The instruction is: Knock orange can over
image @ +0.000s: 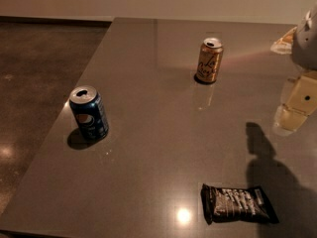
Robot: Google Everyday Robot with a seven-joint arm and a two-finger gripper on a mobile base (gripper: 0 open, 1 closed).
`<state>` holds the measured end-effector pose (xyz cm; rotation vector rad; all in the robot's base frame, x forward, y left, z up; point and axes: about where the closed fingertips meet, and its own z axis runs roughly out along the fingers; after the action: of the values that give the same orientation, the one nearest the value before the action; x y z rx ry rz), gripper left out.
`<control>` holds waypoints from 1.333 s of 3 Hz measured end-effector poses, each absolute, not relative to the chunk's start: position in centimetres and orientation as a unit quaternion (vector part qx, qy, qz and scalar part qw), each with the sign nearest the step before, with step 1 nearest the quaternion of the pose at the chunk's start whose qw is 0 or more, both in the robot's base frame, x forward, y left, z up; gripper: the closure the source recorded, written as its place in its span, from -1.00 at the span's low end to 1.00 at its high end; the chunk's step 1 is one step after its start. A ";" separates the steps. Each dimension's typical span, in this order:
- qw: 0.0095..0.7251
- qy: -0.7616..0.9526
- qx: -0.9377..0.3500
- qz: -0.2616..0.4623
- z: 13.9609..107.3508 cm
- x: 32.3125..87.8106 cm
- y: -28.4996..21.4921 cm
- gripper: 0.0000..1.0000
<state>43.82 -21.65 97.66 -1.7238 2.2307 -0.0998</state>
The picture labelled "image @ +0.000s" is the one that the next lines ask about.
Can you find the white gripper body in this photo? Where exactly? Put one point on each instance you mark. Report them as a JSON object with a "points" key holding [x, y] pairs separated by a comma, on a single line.
{"points": [[305, 47]]}

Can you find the black snack bag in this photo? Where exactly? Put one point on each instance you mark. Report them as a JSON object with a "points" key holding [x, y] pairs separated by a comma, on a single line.
{"points": [[222, 204]]}

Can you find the orange LaCroix soda can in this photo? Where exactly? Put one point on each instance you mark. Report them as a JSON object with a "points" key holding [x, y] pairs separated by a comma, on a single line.
{"points": [[210, 56]]}

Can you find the blue Pepsi soda can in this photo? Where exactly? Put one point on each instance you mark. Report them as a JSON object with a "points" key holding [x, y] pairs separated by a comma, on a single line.
{"points": [[88, 110]]}

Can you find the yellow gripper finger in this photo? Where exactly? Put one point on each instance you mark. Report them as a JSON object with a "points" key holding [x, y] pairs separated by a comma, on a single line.
{"points": [[297, 102], [283, 46]]}

